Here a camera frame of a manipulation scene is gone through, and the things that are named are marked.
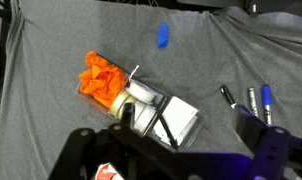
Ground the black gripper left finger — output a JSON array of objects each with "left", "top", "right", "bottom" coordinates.
[{"left": 120, "top": 102, "right": 136, "bottom": 129}]

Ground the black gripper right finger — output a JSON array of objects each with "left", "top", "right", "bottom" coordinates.
[{"left": 232, "top": 103, "right": 269, "bottom": 154}]

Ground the clear plastic container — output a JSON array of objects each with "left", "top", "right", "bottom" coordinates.
[{"left": 152, "top": 95, "right": 200, "bottom": 146}]

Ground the tan tape roll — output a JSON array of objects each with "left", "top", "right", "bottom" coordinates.
[{"left": 108, "top": 90, "right": 139, "bottom": 120}]

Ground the black capped white pen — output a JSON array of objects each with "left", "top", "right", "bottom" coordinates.
[{"left": 219, "top": 85, "right": 238, "bottom": 110}]

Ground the thin black pen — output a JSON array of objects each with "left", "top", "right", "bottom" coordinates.
[{"left": 155, "top": 109, "right": 179, "bottom": 151}]

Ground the clear plastic organizer box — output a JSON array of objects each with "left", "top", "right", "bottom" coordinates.
[{"left": 75, "top": 58, "right": 207, "bottom": 152}]

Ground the small blue cap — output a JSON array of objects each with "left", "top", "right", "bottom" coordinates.
[{"left": 156, "top": 22, "right": 170, "bottom": 49}]

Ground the grey table cloth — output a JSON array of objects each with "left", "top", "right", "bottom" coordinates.
[{"left": 0, "top": 0, "right": 302, "bottom": 180}]

